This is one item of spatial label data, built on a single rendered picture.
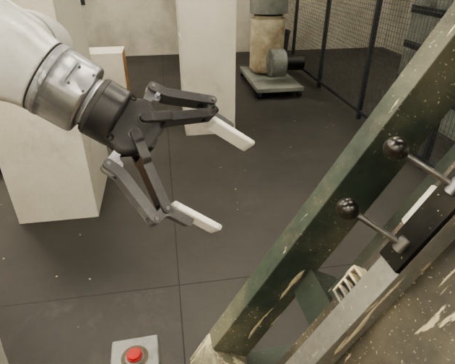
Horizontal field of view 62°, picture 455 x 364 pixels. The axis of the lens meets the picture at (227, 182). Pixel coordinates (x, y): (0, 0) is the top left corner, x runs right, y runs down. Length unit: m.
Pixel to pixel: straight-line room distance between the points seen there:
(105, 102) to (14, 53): 0.10
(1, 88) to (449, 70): 0.74
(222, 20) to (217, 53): 0.33
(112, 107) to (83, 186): 2.64
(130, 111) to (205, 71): 3.79
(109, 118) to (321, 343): 0.55
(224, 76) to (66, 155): 2.05
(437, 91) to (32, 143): 2.62
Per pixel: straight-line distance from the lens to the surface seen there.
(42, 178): 3.12
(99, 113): 0.47
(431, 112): 0.87
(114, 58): 5.45
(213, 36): 4.21
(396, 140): 0.62
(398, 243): 0.68
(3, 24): 0.48
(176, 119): 0.51
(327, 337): 0.77
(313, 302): 0.93
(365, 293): 0.72
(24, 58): 0.47
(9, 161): 3.12
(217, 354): 1.10
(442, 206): 0.67
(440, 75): 0.85
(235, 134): 0.54
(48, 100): 0.47
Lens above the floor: 1.80
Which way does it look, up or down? 31 degrees down
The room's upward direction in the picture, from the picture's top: straight up
